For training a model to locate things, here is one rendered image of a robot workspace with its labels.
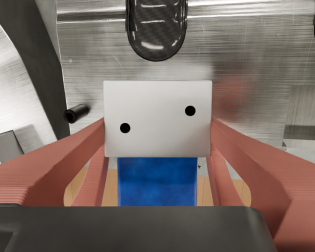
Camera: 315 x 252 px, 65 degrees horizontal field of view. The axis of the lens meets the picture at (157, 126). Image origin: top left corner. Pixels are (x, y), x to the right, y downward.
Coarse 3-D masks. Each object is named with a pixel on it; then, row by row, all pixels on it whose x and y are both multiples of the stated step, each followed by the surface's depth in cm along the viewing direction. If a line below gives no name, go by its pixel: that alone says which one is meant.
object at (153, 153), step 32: (128, 96) 11; (160, 96) 11; (192, 96) 11; (128, 128) 13; (160, 128) 11; (192, 128) 11; (128, 160) 13; (160, 160) 13; (192, 160) 13; (128, 192) 13; (160, 192) 13; (192, 192) 13
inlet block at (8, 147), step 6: (6, 132) 24; (12, 132) 24; (0, 138) 23; (6, 138) 24; (12, 138) 24; (0, 144) 23; (6, 144) 23; (12, 144) 24; (18, 144) 25; (0, 150) 23; (6, 150) 23; (12, 150) 24; (18, 150) 25; (0, 156) 23; (6, 156) 23; (12, 156) 24; (0, 162) 22
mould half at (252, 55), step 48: (96, 0) 16; (192, 0) 15; (240, 0) 14; (288, 0) 14; (96, 48) 17; (192, 48) 15; (240, 48) 15; (288, 48) 14; (96, 96) 18; (240, 96) 16; (288, 96) 15
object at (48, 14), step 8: (40, 0) 26; (48, 0) 25; (40, 8) 26; (48, 8) 26; (48, 16) 26; (48, 24) 26; (48, 32) 26; (56, 32) 26; (56, 40) 26; (56, 48) 27; (288, 152) 25; (296, 152) 25; (304, 152) 25; (312, 152) 24; (88, 160) 30; (112, 160) 29; (200, 160) 27; (312, 160) 25; (112, 168) 30; (200, 168) 27; (232, 168) 27; (232, 176) 27
